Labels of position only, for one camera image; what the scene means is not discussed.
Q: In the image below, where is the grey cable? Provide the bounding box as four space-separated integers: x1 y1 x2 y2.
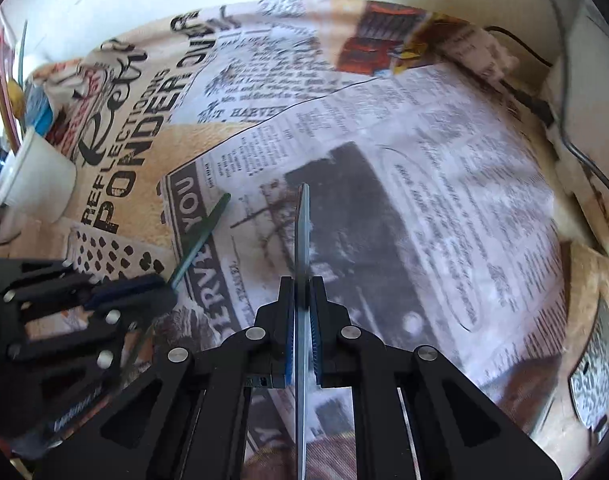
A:
547 0 609 201

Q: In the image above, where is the dark green stick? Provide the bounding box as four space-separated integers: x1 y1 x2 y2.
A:
168 192 232 289

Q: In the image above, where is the patterned metal plate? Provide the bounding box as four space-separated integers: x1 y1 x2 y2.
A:
569 300 609 431

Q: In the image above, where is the black cable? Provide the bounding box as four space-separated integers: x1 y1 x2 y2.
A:
484 25 556 126

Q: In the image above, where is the white perforated holder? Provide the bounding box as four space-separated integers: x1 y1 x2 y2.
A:
67 225 168 283

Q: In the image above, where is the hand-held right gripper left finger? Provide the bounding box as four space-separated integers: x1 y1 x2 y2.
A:
34 277 296 480

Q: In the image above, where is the white appliance box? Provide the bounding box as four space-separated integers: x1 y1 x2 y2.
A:
544 5 609 161

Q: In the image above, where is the newspaper print cloth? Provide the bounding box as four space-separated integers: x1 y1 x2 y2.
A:
0 0 570 480

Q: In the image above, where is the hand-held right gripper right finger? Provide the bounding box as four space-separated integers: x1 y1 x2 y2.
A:
307 277 575 480

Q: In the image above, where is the thin green straw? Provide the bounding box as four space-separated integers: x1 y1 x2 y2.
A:
17 20 30 86

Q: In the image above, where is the blue perforated holder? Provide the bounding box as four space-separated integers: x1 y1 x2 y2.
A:
27 85 55 136

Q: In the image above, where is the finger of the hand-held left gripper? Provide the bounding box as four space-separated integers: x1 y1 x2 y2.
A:
9 316 158 387
0 258 178 322

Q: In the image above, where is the white plastic cup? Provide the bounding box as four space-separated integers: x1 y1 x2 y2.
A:
0 127 78 223

